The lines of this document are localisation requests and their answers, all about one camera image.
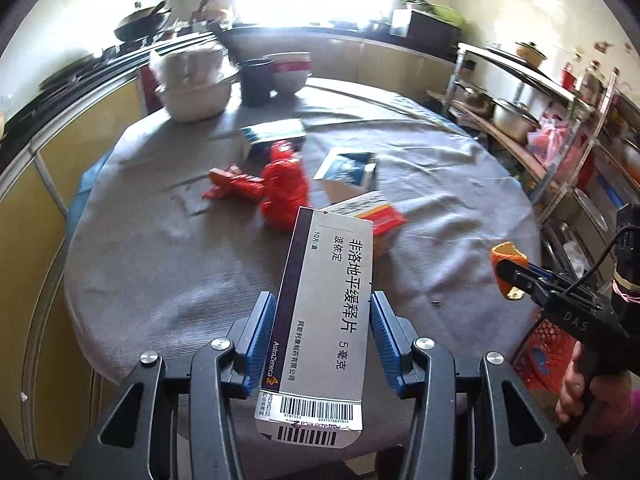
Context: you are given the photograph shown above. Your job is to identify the grey long medicine box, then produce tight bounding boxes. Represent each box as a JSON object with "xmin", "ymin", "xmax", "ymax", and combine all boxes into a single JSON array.
[{"xmin": 254, "ymin": 207, "xmax": 373, "ymax": 448}]

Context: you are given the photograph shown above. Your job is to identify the orange peel piece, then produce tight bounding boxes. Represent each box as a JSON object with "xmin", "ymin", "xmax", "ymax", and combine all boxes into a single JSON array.
[{"xmin": 489, "ymin": 242, "xmax": 528, "ymax": 301}]

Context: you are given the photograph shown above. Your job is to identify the steel kitchen rack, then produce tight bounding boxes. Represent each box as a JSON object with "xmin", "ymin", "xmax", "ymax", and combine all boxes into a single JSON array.
[{"xmin": 424, "ymin": 41, "xmax": 640, "ymax": 311}]

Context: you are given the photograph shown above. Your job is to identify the person's right hand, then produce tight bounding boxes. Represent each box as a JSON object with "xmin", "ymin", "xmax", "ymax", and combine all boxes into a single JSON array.
[{"xmin": 553, "ymin": 341, "xmax": 634, "ymax": 428}]

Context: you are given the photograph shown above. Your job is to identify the red plastic mesh basket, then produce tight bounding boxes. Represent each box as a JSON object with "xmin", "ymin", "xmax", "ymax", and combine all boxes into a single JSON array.
[{"xmin": 511, "ymin": 315, "xmax": 576, "ymax": 412}]

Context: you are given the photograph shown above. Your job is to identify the red and white medicine box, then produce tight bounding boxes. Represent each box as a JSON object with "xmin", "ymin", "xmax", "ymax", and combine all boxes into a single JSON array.
[{"xmin": 324, "ymin": 191, "xmax": 407, "ymax": 258}]

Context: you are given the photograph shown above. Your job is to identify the red plastic bag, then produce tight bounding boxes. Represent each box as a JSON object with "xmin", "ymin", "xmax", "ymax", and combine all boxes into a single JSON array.
[{"xmin": 260, "ymin": 141, "xmax": 309, "ymax": 231}]

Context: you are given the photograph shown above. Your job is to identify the red snack wrapper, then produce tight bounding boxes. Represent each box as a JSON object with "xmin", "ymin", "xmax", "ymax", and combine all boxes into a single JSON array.
[{"xmin": 203, "ymin": 164, "xmax": 266, "ymax": 203}]

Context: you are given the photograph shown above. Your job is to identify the blue and white carton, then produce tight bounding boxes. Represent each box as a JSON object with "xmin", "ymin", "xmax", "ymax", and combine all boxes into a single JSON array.
[{"xmin": 314, "ymin": 148, "xmax": 378, "ymax": 204}]

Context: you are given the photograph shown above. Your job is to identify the dark blue flat box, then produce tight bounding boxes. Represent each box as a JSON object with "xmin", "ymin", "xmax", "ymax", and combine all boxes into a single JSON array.
[{"xmin": 239, "ymin": 118, "xmax": 306, "ymax": 159}]

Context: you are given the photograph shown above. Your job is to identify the steel pot on rack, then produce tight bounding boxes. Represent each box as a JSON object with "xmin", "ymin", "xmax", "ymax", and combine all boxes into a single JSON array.
[{"xmin": 492, "ymin": 99, "xmax": 539, "ymax": 146}]

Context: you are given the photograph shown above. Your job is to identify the black chopstick holder cup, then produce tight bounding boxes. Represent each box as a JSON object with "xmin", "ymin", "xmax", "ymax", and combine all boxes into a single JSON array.
[{"xmin": 240, "ymin": 58, "xmax": 273, "ymax": 107}]

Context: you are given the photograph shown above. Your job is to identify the red and white stacked bowls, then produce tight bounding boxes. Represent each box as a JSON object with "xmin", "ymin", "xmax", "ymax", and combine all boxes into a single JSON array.
[{"xmin": 266, "ymin": 51, "xmax": 312, "ymax": 96}]

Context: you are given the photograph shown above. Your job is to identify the yellow pot with lid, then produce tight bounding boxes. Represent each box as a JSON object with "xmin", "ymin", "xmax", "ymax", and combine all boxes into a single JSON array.
[{"xmin": 515, "ymin": 41, "xmax": 547, "ymax": 68}]

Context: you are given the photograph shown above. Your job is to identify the microwave oven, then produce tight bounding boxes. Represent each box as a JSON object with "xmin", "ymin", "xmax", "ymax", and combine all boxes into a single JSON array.
[{"xmin": 390, "ymin": 9, "xmax": 461, "ymax": 54}]

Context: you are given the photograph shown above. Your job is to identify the black wok on stove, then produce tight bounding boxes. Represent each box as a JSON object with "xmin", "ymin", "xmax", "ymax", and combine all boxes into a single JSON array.
[{"xmin": 114, "ymin": 0, "xmax": 171, "ymax": 42}]

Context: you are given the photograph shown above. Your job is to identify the black cable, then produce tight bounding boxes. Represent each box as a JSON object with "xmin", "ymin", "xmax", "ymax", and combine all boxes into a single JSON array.
[{"xmin": 564, "ymin": 224, "xmax": 640, "ymax": 294}]

